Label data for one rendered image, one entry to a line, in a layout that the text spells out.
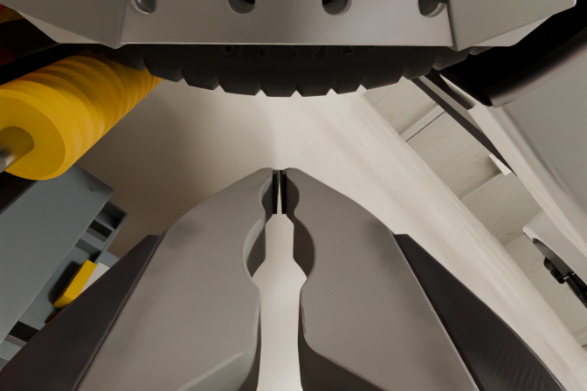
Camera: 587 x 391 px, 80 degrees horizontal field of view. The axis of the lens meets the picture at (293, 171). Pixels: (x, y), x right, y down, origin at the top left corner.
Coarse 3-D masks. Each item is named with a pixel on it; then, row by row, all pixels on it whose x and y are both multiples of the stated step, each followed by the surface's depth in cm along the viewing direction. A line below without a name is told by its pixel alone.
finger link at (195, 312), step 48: (240, 192) 10; (192, 240) 8; (240, 240) 8; (144, 288) 7; (192, 288) 7; (240, 288) 7; (144, 336) 6; (192, 336) 6; (240, 336) 6; (96, 384) 5; (144, 384) 5; (192, 384) 6; (240, 384) 6
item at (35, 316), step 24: (96, 216) 66; (120, 216) 69; (96, 240) 60; (72, 264) 56; (96, 264) 57; (48, 288) 52; (72, 288) 51; (24, 312) 47; (48, 312) 50; (24, 336) 43; (0, 360) 41
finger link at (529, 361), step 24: (408, 240) 9; (432, 264) 8; (432, 288) 7; (456, 288) 7; (456, 312) 7; (480, 312) 7; (456, 336) 6; (480, 336) 6; (504, 336) 6; (480, 360) 6; (504, 360) 6; (528, 360) 6; (480, 384) 6; (504, 384) 6; (528, 384) 6; (552, 384) 6
